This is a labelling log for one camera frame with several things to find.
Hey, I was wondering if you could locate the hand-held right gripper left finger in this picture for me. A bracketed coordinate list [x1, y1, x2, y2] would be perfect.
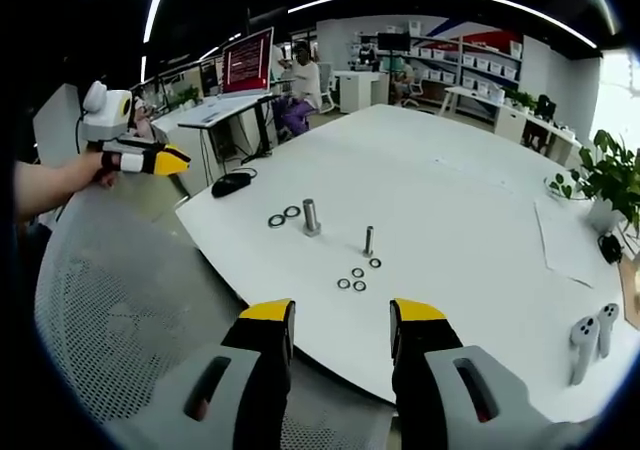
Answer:
[148, 298, 297, 450]

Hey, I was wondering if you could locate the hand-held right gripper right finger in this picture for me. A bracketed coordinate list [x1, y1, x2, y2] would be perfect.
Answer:
[389, 297, 569, 450]

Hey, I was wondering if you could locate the large threaded steel stud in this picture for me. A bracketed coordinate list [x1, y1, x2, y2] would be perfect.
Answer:
[301, 198, 323, 238]

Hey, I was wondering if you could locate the person's left hand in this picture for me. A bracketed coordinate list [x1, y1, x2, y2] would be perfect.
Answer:
[73, 149, 122, 190]

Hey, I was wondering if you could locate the green desk plant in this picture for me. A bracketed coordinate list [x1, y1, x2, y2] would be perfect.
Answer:
[168, 84, 202, 111]

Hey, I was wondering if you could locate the white standing desk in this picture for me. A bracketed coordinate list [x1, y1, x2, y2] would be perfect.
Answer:
[176, 93, 282, 171]

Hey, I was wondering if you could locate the black computer mouse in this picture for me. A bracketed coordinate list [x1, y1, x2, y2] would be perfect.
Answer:
[210, 172, 251, 199]

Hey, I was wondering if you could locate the large monitor red screen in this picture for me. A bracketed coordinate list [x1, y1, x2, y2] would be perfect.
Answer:
[220, 26, 276, 100]

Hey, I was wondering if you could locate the grey mesh office chair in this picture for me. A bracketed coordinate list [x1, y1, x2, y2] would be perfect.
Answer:
[33, 188, 399, 450]

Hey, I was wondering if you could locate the white handheld controller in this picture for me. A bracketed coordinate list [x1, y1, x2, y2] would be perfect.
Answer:
[596, 302, 621, 359]
[569, 316, 601, 387]

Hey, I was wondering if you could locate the white paper sheet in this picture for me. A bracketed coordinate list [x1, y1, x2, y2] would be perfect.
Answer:
[532, 198, 614, 289]

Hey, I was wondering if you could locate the white office chair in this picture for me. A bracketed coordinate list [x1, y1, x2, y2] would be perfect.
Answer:
[316, 61, 337, 115]

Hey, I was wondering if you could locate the small black device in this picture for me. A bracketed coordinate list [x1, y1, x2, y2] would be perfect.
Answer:
[597, 233, 624, 265]

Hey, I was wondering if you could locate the small plant in glass bowl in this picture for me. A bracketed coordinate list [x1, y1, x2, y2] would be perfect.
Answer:
[543, 169, 594, 204]

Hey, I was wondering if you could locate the white cabinet desk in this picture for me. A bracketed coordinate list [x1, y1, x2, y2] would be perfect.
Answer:
[333, 69, 391, 115]

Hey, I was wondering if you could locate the green potted plant white pot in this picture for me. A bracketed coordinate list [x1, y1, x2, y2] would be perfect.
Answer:
[569, 128, 640, 251]

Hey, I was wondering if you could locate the long white side desk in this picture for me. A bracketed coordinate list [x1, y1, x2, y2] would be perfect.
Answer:
[493, 103, 584, 167]

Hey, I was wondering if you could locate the white trestle table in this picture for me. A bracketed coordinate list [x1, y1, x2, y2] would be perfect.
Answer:
[442, 85, 504, 121]

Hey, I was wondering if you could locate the row of small green plants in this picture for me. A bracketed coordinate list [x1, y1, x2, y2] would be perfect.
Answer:
[502, 87, 539, 113]

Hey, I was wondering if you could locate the shelf rack with white bins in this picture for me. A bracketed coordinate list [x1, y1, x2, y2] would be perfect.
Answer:
[407, 18, 525, 102]

